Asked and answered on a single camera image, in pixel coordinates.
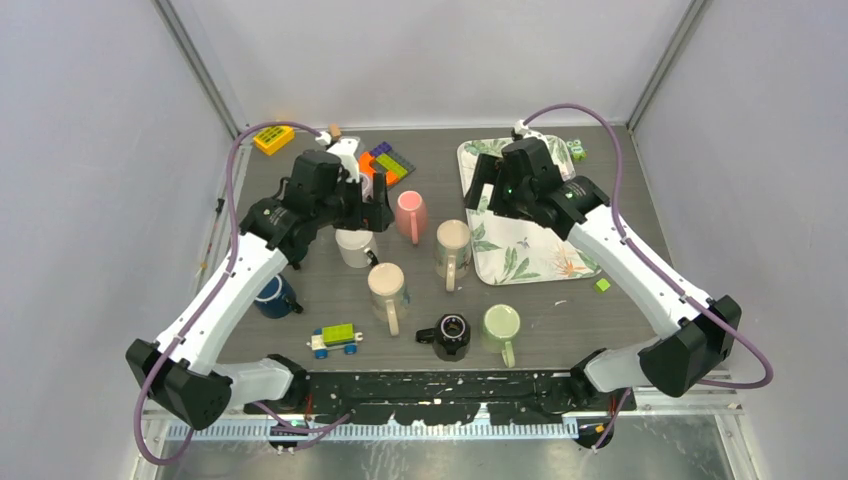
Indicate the green owl toy brick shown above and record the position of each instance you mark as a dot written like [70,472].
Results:
[576,150]

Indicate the orange and purple brick pile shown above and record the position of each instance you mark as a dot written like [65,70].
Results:
[386,160]

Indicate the black faceted mug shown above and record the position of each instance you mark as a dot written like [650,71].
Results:
[449,338]

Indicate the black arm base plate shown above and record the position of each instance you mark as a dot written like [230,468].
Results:
[449,397]

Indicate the light green mug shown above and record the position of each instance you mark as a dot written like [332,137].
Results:
[500,326]

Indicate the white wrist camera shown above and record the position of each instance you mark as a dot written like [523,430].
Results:
[347,148]
[522,131]

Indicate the yellow toy brick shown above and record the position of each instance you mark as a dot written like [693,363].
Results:
[271,139]

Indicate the pink mug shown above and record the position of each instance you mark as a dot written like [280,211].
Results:
[411,216]

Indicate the toy brick car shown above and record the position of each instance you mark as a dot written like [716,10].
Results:
[342,337]

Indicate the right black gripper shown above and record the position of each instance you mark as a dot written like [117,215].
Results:
[486,172]

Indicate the beige floral mug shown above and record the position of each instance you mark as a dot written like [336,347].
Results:
[453,252]

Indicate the dark blue mug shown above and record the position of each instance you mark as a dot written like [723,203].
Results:
[277,299]

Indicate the small green cube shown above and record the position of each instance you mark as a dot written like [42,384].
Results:
[602,285]

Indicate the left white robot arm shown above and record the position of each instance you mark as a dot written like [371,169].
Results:
[180,370]

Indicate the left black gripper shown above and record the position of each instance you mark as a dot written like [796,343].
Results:
[361,218]

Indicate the white mug black handle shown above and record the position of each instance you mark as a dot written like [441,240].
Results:
[358,248]

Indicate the beige seahorse mug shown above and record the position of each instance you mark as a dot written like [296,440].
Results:
[390,298]

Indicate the floral leaf tray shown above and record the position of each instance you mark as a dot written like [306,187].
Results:
[508,251]

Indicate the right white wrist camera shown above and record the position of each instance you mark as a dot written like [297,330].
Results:
[522,131]

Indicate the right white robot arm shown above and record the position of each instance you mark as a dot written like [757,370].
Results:
[687,344]

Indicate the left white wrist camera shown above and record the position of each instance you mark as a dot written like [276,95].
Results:
[347,148]

